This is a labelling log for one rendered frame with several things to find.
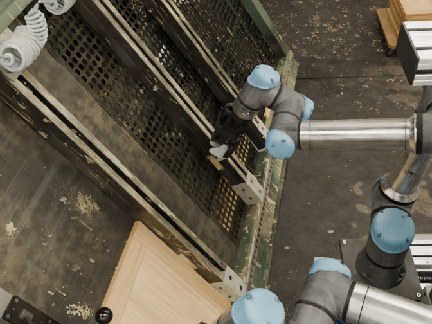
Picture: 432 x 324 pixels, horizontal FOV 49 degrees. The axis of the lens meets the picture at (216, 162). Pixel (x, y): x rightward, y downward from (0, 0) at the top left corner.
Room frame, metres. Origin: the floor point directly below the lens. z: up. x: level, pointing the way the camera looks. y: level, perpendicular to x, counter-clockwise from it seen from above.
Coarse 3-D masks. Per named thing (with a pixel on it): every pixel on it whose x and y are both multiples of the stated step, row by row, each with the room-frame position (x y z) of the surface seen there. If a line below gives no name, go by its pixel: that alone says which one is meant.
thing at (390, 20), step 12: (396, 0) 3.61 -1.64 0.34; (408, 0) 3.48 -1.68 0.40; (420, 0) 3.46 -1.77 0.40; (384, 12) 3.78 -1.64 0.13; (396, 12) 3.52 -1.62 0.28; (408, 12) 3.29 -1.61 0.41; (420, 12) 3.27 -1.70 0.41; (384, 24) 3.59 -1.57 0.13; (396, 24) 3.46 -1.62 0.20; (384, 36) 3.44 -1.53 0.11; (396, 36) 3.38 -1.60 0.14
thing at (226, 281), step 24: (0, 72) 0.90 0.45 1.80; (24, 72) 0.94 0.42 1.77; (0, 96) 0.91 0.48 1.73; (24, 96) 0.89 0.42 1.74; (48, 96) 0.93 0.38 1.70; (24, 120) 0.90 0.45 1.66; (48, 120) 0.88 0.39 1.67; (72, 120) 0.91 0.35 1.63; (72, 144) 0.87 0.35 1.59; (96, 144) 0.90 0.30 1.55; (96, 168) 0.86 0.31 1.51; (120, 168) 0.88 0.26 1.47; (120, 192) 0.84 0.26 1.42; (144, 192) 0.87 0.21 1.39; (144, 216) 0.83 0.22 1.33; (168, 216) 0.85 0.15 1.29; (168, 240) 0.82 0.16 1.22; (192, 240) 0.83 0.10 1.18; (216, 264) 0.82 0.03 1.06; (216, 288) 0.78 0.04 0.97; (240, 288) 0.78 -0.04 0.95
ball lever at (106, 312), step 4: (100, 308) 0.49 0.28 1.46; (104, 308) 0.49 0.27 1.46; (108, 308) 0.49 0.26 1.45; (96, 312) 0.48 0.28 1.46; (100, 312) 0.48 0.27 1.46; (104, 312) 0.48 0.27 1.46; (108, 312) 0.48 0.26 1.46; (96, 316) 0.48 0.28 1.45; (100, 316) 0.47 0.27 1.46; (104, 316) 0.47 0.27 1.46; (108, 316) 0.47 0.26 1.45; (112, 316) 0.48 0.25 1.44; (96, 320) 0.47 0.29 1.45; (100, 320) 0.47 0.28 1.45; (104, 320) 0.47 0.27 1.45; (108, 320) 0.47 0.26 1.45
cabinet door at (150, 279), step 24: (144, 240) 0.79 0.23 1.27; (120, 264) 0.69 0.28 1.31; (144, 264) 0.73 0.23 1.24; (168, 264) 0.76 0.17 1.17; (120, 288) 0.63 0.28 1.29; (144, 288) 0.67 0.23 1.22; (168, 288) 0.70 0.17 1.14; (192, 288) 0.74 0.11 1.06; (120, 312) 0.58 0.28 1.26; (144, 312) 0.61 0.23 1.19; (168, 312) 0.64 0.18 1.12; (192, 312) 0.67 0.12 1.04; (216, 312) 0.71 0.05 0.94
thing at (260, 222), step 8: (288, 64) 2.08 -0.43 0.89; (288, 72) 2.04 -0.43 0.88; (288, 80) 1.97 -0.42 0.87; (272, 160) 1.41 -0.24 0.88; (272, 168) 1.37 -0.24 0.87; (264, 184) 1.27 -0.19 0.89; (264, 192) 1.23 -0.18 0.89; (264, 200) 1.20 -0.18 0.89; (264, 208) 1.16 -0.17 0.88; (256, 232) 1.04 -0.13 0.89; (256, 248) 0.98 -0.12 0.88; (256, 256) 0.95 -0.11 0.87; (248, 272) 0.87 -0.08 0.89; (248, 280) 0.84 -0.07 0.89; (248, 288) 0.82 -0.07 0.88
